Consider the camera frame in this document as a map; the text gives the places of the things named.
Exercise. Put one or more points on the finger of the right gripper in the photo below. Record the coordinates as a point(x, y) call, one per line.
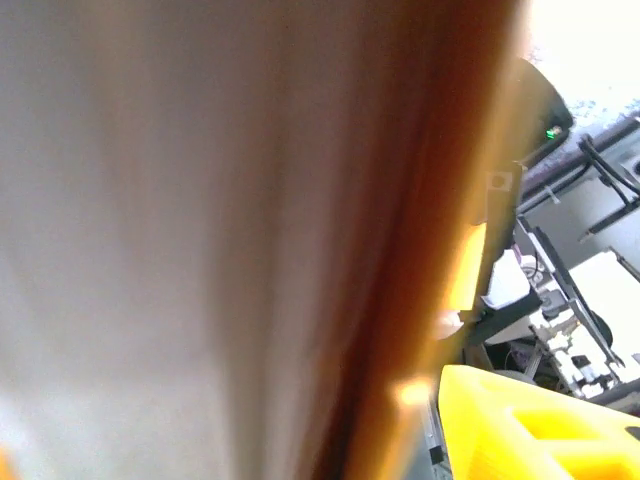
point(467, 270)

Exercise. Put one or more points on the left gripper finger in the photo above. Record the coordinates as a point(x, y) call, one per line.
point(525, 430)

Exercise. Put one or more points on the pink student backpack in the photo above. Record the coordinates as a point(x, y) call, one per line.
point(200, 225)

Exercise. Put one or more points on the white background lab equipment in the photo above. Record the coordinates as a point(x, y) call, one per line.
point(510, 295)

